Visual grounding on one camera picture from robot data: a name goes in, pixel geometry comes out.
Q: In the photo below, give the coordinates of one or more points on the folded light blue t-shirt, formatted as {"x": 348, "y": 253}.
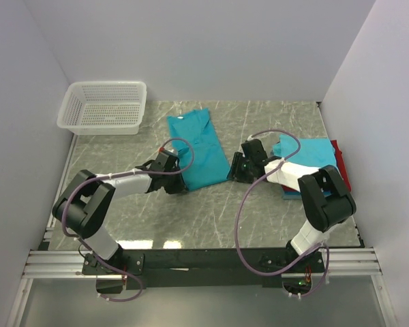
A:
{"x": 314, "y": 152}

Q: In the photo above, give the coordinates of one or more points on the aluminium frame rail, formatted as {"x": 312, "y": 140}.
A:
{"x": 68, "y": 264}

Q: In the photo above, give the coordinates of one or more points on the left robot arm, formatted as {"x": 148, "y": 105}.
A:
{"x": 83, "y": 206}

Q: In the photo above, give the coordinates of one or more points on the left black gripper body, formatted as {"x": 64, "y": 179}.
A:
{"x": 174, "y": 184}

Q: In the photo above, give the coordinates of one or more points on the folded red t-shirt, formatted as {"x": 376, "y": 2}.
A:
{"x": 340, "y": 166}

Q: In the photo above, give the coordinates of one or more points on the white perforated plastic basket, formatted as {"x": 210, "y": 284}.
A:
{"x": 103, "y": 108}

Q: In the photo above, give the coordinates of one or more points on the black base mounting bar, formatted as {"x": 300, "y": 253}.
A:
{"x": 175, "y": 268}

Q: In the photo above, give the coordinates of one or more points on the folded grey-blue t-shirt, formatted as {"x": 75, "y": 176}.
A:
{"x": 291, "y": 195}

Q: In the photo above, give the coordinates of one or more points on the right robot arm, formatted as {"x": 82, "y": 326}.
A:
{"x": 326, "y": 197}

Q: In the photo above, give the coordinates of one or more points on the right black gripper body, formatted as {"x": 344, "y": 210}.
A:
{"x": 251, "y": 163}

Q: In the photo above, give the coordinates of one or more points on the teal t-shirt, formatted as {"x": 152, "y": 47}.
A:
{"x": 199, "y": 149}

